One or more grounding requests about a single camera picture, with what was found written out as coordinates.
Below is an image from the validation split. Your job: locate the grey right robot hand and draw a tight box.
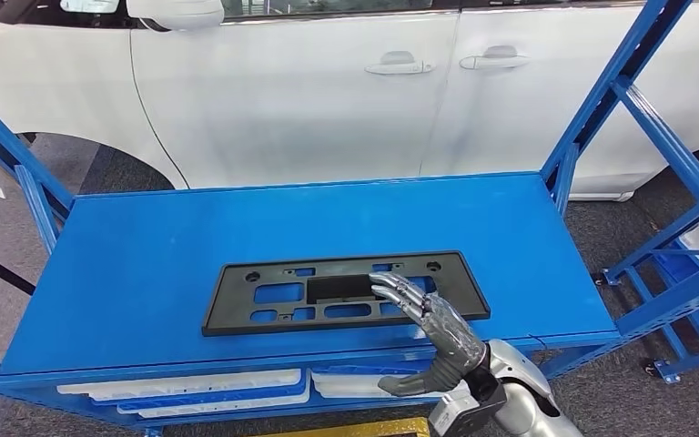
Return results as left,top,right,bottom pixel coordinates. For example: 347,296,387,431
369,271,490,400

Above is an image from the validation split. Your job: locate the black plastic plate bracket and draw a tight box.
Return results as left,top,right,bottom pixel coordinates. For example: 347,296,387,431
201,250,491,338

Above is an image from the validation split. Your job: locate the blue metal shelf rack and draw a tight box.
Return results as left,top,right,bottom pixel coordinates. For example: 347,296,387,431
0,0,699,437

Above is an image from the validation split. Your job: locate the white plastic tray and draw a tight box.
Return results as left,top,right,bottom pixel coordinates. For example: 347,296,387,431
56,369,302,402
135,392,311,421
311,371,444,401

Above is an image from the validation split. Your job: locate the white car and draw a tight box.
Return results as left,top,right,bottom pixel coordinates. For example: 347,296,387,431
0,0,699,203

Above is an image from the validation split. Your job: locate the white car side mirror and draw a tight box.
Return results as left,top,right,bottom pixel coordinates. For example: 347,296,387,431
126,0,225,31

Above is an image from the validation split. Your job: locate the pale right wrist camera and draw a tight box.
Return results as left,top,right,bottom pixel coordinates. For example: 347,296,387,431
428,396,479,437

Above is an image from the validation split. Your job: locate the white car door handle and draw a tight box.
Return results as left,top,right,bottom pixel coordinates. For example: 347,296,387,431
364,51,436,76
459,45,532,71

